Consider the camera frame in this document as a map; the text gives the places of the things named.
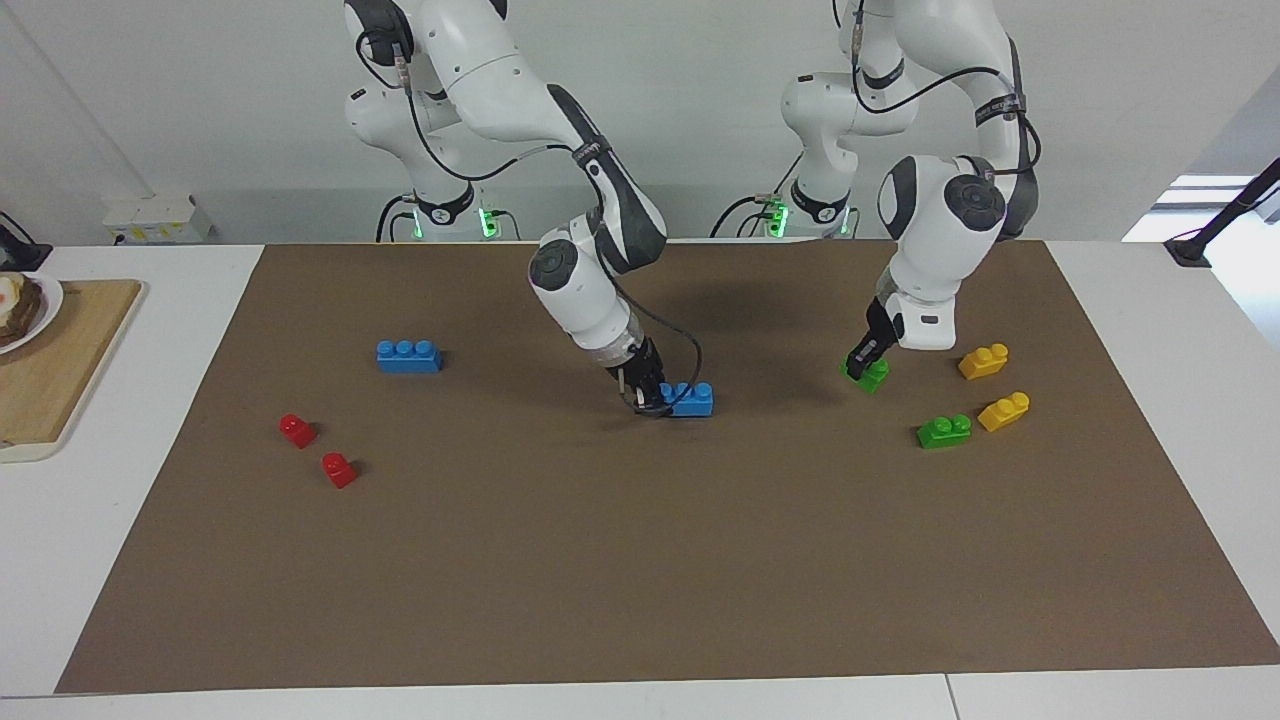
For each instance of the red single-stud toy brick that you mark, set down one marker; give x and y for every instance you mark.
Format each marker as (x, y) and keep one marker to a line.
(297, 431)
(339, 471)

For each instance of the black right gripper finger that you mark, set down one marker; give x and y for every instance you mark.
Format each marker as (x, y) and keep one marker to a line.
(652, 400)

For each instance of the wooden cutting board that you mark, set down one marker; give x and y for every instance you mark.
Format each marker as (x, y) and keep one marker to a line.
(55, 385)

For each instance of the white power strip box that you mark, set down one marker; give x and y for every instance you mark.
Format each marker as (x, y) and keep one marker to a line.
(155, 218)

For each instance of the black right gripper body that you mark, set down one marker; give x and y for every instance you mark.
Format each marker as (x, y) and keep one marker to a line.
(645, 365)

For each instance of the brown paper table mat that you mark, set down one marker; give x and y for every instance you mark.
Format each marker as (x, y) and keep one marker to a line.
(640, 550)

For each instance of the black clamp stand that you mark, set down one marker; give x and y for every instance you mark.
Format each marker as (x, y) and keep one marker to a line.
(1230, 212)

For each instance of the white plate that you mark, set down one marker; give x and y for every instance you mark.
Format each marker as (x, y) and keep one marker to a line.
(52, 305)

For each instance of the toast with fried egg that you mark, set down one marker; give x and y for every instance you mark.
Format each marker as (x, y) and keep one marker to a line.
(20, 312)

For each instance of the black desk mount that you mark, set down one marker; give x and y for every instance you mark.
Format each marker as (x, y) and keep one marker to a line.
(20, 250)

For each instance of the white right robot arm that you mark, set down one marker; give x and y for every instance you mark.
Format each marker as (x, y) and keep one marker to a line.
(580, 290)

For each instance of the yellow two-stud toy brick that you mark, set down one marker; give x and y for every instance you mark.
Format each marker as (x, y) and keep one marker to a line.
(1003, 413)
(983, 363)

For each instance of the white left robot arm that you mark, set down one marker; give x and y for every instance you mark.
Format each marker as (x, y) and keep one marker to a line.
(940, 250)

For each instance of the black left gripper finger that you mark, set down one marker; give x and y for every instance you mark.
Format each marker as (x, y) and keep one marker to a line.
(862, 362)

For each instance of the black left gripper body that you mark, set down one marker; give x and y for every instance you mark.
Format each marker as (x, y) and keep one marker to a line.
(884, 328)

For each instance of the blue three-stud toy brick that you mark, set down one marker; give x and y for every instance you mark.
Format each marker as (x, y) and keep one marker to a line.
(692, 402)
(409, 358)

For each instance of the green two-stud toy brick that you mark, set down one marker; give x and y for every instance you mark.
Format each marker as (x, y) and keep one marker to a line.
(876, 379)
(943, 433)

